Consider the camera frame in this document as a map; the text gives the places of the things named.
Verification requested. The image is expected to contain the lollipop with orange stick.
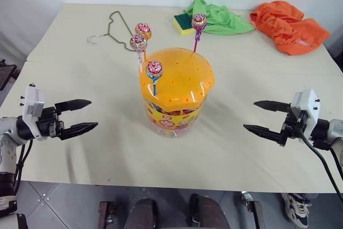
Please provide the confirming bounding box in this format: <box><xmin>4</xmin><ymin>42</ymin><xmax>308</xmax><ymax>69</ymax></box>
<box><xmin>135</xmin><ymin>23</ymin><xmax>153</xmax><ymax>62</ymax></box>

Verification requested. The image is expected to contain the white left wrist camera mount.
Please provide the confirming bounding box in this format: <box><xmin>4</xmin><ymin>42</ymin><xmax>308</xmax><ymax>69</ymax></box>
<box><xmin>20</xmin><ymin>83</ymin><xmax>47</xmax><ymax>141</ymax></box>

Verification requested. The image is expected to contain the rusty metal left bracket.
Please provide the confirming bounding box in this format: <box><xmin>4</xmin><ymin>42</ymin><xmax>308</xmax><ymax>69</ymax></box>
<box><xmin>97</xmin><ymin>201</ymin><xmax>117</xmax><ymax>229</ymax></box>

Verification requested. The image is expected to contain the lollipop with pink stick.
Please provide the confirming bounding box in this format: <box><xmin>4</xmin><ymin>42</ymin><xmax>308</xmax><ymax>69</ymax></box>
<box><xmin>191</xmin><ymin>13</ymin><xmax>208</xmax><ymax>53</ymax></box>

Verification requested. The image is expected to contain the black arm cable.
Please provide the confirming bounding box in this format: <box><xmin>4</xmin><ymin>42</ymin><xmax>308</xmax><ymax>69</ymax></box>
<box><xmin>299</xmin><ymin>126</ymin><xmax>343</xmax><ymax>197</ymax></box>
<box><xmin>12</xmin><ymin>143</ymin><xmax>33</xmax><ymax>200</ymax></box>

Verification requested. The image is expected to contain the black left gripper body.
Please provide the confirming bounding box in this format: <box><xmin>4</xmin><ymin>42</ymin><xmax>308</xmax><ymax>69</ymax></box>
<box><xmin>35</xmin><ymin>106</ymin><xmax>65</xmax><ymax>138</ymax></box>

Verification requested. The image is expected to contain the lollipop with white stick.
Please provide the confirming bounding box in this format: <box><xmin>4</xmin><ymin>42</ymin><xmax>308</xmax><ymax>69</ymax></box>
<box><xmin>129</xmin><ymin>34</ymin><xmax>148</xmax><ymax>73</ymax></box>

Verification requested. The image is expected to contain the orange cloth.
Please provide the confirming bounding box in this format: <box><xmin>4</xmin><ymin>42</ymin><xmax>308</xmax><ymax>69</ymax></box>
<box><xmin>249</xmin><ymin>0</ymin><xmax>331</xmax><ymax>56</ymax></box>

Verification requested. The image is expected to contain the dark rounded left shape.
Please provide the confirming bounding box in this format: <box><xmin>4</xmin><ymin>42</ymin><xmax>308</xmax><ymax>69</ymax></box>
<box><xmin>124</xmin><ymin>198</ymin><xmax>157</xmax><ymax>229</ymax></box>

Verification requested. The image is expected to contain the orange lollipop display tub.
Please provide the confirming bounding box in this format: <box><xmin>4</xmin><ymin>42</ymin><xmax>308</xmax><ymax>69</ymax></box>
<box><xmin>139</xmin><ymin>47</ymin><xmax>216</xmax><ymax>138</ymax></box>

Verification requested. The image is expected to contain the dark rounded right shape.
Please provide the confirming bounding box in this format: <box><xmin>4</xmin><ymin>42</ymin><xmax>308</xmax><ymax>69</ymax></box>
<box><xmin>189</xmin><ymin>194</ymin><xmax>228</xmax><ymax>229</ymax></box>

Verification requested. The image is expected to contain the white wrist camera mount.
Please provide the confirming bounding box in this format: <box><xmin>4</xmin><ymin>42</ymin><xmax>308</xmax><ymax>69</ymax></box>
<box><xmin>20</xmin><ymin>83</ymin><xmax>47</xmax><ymax>141</ymax></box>
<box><xmin>289</xmin><ymin>88</ymin><xmax>320</xmax><ymax>141</ymax></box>

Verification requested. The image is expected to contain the dark rounded shape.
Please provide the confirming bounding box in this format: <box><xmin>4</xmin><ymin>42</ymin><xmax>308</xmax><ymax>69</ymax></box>
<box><xmin>124</xmin><ymin>198</ymin><xmax>157</xmax><ymax>229</ymax></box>
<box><xmin>189</xmin><ymin>194</ymin><xmax>228</xmax><ymax>229</ymax></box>

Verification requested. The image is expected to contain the lollipop with blue stick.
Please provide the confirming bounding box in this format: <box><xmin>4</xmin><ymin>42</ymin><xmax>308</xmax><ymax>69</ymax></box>
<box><xmin>145</xmin><ymin>60</ymin><xmax>164</xmax><ymax>97</ymax></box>

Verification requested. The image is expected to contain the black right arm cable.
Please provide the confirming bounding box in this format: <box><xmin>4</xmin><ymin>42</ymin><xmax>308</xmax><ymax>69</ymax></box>
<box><xmin>299</xmin><ymin>126</ymin><xmax>343</xmax><ymax>197</ymax></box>

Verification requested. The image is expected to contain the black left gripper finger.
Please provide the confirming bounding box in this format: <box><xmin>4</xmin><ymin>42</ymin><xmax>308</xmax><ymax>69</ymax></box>
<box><xmin>59</xmin><ymin>122</ymin><xmax>99</xmax><ymax>141</ymax></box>
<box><xmin>54</xmin><ymin>99</ymin><xmax>93</xmax><ymax>114</ymax></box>

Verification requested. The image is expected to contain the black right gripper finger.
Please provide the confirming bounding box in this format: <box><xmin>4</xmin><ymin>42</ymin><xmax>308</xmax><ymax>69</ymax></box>
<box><xmin>243</xmin><ymin>124</ymin><xmax>282</xmax><ymax>144</ymax></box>
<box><xmin>253</xmin><ymin>100</ymin><xmax>291</xmax><ymax>113</ymax></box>

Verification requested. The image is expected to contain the olive wire clothes hanger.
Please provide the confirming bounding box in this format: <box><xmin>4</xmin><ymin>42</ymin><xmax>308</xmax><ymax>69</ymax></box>
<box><xmin>86</xmin><ymin>11</ymin><xmax>138</xmax><ymax>52</ymax></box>

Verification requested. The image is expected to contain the yellow green scrub sponge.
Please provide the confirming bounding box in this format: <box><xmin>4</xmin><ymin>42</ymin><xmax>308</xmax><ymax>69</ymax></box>
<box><xmin>173</xmin><ymin>13</ymin><xmax>194</xmax><ymax>36</ymax></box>

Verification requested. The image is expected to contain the beige black sneaker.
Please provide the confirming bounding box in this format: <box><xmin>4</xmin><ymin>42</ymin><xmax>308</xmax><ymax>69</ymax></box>
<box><xmin>281</xmin><ymin>193</ymin><xmax>312</xmax><ymax>227</ymax></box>

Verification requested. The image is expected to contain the rusty metal bracket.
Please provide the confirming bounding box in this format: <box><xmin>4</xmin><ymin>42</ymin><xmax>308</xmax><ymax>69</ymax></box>
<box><xmin>97</xmin><ymin>201</ymin><xmax>117</xmax><ymax>229</ymax></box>
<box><xmin>240</xmin><ymin>191</ymin><xmax>266</xmax><ymax>229</ymax></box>

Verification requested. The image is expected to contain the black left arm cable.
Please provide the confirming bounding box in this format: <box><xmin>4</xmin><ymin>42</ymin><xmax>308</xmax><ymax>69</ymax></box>
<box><xmin>12</xmin><ymin>143</ymin><xmax>33</xmax><ymax>200</ymax></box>

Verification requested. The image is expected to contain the green cloth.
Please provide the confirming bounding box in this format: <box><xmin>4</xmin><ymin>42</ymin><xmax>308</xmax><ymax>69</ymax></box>
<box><xmin>183</xmin><ymin>0</ymin><xmax>255</xmax><ymax>36</ymax></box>

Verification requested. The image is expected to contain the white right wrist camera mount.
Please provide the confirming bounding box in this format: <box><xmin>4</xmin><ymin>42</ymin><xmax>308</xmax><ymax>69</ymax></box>
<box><xmin>289</xmin><ymin>88</ymin><xmax>320</xmax><ymax>141</ymax></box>

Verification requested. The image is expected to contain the dark object beside table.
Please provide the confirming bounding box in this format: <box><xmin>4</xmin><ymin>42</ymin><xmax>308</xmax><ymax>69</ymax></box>
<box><xmin>0</xmin><ymin>59</ymin><xmax>17</xmax><ymax>91</ymax></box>

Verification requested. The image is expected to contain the rusty metal right bracket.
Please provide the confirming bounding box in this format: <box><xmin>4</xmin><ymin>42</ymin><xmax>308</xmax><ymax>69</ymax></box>
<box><xmin>240</xmin><ymin>191</ymin><xmax>266</xmax><ymax>229</ymax></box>

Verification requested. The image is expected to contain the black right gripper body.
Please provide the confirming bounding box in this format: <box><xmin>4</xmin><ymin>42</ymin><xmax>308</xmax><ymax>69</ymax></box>
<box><xmin>277</xmin><ymin>111</ymin><xmax>308</xmax><ymax>147</ymax></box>

